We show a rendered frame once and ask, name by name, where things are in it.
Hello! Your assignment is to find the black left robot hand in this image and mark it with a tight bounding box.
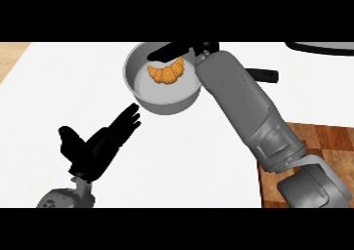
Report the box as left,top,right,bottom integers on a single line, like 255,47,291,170
57,103,143,185

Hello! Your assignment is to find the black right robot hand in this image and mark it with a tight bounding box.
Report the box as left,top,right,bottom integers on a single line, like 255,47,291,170
146,41,221,63

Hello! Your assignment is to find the orange croissant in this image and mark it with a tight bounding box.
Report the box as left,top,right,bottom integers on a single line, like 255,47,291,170
146,57,186,85

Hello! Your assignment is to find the grey metal pot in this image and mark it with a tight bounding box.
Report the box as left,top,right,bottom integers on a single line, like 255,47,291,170
122,41,279,116

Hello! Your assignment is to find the brown checkered cutting board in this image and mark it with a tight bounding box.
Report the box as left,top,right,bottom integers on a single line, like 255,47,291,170
257,121,354,209

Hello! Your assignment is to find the dark round appliance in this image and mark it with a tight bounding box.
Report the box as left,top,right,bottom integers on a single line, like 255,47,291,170
283,41,354,57

